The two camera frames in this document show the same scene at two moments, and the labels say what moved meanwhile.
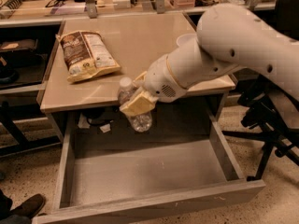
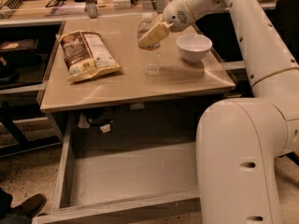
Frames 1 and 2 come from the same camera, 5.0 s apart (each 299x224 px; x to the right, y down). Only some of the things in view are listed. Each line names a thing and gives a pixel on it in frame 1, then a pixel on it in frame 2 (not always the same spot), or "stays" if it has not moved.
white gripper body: (159, 78) → (176, 15)
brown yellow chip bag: (85, 55) stays
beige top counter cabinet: (91, 56) stays
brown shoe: (31, 206) stays
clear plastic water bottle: (141, 122) → (147, 21)
